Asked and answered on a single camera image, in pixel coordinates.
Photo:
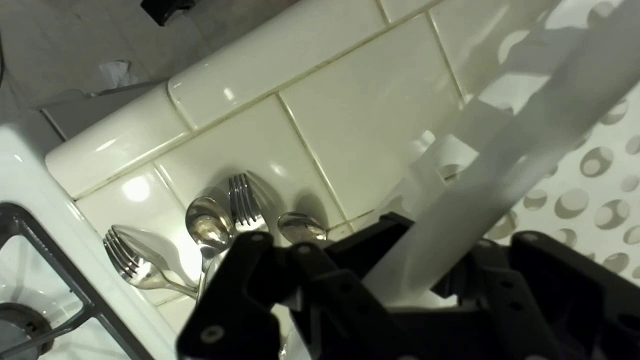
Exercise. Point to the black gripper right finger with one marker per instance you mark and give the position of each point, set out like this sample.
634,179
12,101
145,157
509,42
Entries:
566,306

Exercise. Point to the dark round burner cap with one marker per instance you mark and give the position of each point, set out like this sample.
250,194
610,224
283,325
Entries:
21,330

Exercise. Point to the silver fork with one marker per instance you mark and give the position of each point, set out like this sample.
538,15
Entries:
246,201
132,260

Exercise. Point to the large silver spoon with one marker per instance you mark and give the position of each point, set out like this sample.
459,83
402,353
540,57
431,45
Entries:
208,224

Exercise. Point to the white plastic dish rack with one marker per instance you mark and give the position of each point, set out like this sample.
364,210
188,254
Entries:
521,140

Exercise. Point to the small silver spoon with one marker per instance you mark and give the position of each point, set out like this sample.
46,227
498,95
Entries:
301,227

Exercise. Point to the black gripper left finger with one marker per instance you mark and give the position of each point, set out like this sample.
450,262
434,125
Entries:
266,301

